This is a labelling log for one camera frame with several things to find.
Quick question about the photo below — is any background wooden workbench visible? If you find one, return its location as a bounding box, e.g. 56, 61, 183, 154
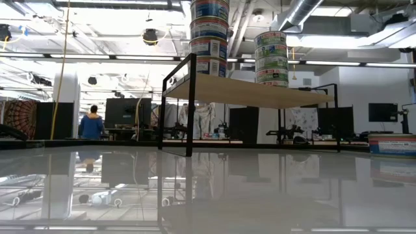
165, 139, 244, 145

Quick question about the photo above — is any black partition panel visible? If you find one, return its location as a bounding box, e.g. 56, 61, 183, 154
229, 107, 260, 145
317, 106, 354, 140
34, 102, 75, 140

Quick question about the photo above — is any large black monitor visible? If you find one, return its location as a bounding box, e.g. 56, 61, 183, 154
105, 97, 153, 130

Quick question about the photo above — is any person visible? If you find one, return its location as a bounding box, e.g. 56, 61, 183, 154
79, 104, 105, 140

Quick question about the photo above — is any long linear ceiling light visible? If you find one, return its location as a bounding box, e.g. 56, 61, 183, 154
0, 53, 183, 61
227, 58, 416, 68

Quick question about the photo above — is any blue and red box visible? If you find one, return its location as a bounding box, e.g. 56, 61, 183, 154
368, 133, 416, 157

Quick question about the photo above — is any red patterned tapestry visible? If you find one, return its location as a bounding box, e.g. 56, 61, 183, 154
2, 99, 38, 140

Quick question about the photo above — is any black ceiling device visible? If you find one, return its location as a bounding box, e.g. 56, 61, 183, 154
0, 24, 12, 42

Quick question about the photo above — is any wooden shelf black metal frame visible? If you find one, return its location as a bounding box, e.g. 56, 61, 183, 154
157, 53, 341, 157

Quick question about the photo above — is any thin yellow cable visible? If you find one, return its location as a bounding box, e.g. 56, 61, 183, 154
134, 40, 157, 137

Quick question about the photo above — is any black ceiling dome camera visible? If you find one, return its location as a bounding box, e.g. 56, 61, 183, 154
142, 28, 159, 46

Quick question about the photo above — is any spiral silver ventilation duct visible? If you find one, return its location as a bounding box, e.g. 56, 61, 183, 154
259, 0, 326, 59

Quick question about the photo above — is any black aluminium table frame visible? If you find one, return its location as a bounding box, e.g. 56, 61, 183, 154
0, 138, 370, 153

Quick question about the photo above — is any yellow power cable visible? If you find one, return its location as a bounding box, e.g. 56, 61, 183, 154
49, 0, 71, 141

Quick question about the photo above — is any black wall television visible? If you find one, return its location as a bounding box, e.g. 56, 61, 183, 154
368, 103, 399, 123

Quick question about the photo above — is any black camera stand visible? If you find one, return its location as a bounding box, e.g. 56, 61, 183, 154
398, 103, 411, 134

